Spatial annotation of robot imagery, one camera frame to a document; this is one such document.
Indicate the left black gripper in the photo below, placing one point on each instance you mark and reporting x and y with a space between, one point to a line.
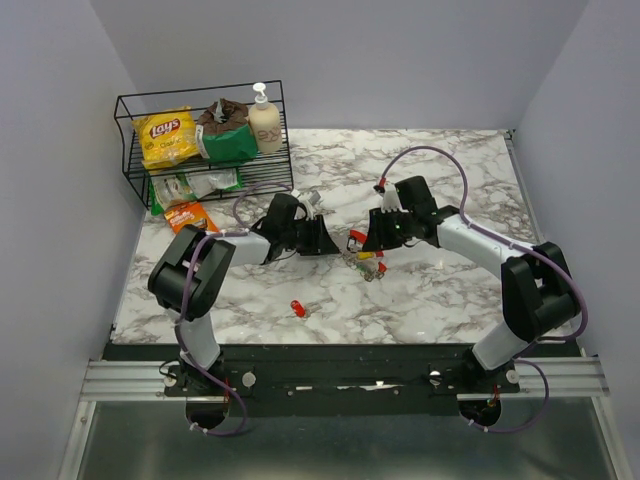
320 243

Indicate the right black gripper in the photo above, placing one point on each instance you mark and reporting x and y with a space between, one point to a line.
377 237

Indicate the metal key organizer red handle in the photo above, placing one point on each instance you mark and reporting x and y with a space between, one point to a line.
369 265

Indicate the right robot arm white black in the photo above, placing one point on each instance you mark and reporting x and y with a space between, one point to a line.
537 293

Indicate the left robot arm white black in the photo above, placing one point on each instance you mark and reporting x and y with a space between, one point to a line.
188 278

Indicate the orange Gillette razor package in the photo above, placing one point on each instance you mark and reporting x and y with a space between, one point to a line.
191 213

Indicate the green white snack packet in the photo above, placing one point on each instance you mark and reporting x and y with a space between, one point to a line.
170 191

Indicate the cream soap pump bottle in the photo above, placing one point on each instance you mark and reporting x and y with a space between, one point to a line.
264 120

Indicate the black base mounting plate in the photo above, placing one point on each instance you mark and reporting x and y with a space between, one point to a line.
329 380

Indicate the green brown snack bag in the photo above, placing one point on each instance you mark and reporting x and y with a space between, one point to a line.
223 133

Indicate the yellow Lays chips bag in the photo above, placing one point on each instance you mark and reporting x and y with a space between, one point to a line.
167 138

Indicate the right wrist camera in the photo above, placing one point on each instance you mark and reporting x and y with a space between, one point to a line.
390 201

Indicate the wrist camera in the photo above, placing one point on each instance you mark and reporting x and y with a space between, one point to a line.
390 201
307 202

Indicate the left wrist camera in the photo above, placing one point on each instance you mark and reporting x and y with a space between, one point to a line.
307 202

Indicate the black wire shelf rack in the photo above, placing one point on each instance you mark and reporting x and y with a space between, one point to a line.
266 173

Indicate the aluminium rail frame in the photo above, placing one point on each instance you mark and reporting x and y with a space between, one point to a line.
141 381

